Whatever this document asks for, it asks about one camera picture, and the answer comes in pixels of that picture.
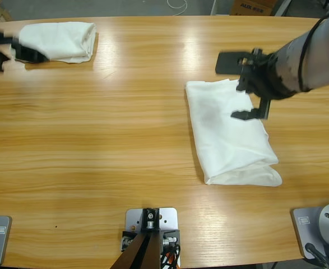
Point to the white camera stand mount block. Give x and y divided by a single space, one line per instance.
168 220

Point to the white cloth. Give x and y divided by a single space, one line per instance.
60 39

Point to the white furniture leg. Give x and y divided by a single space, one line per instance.
213 7
283 7

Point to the white t-shirt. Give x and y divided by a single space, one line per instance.
228 134

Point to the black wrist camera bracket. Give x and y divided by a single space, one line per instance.
228 63

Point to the cardboard box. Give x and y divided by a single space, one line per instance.
251 7

